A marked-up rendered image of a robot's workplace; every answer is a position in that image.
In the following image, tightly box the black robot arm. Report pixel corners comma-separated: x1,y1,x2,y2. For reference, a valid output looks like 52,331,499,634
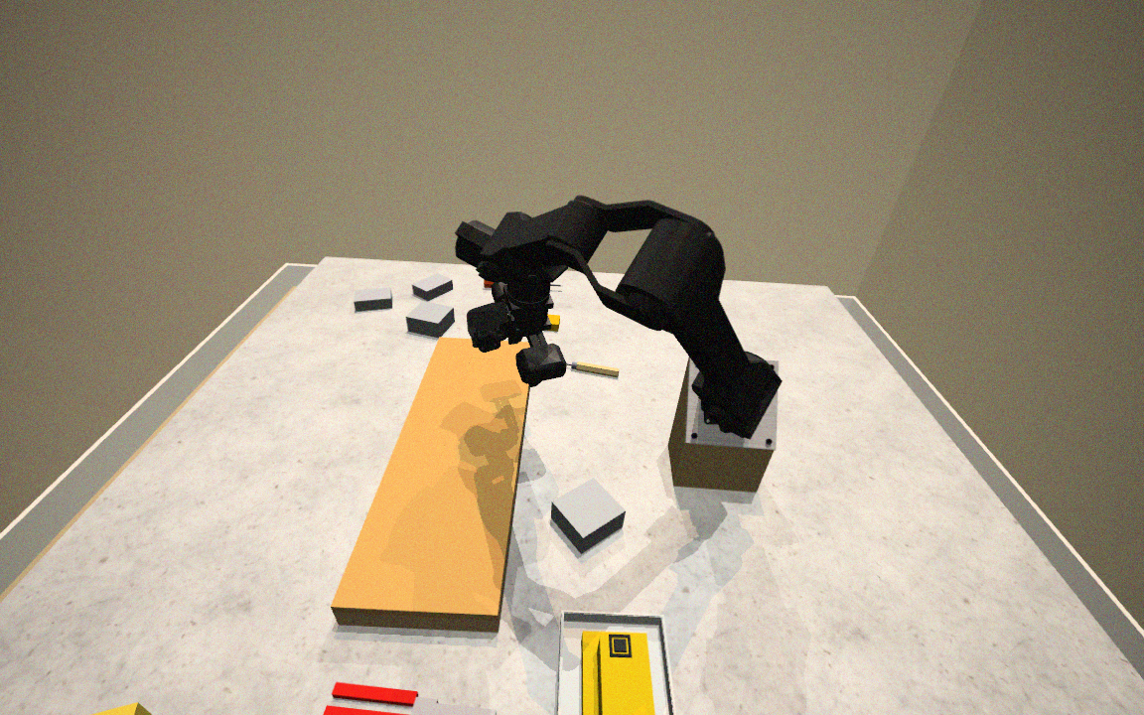
455,194,782,439

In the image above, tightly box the orange rectangular panel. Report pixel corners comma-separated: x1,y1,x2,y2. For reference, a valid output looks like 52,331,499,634
331,337,530,634

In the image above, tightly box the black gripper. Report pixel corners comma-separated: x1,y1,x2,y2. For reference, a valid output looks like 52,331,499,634
492,283,567,387

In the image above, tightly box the white open rectangular tray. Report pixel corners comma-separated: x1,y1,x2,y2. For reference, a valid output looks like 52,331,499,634
557,610,676,715

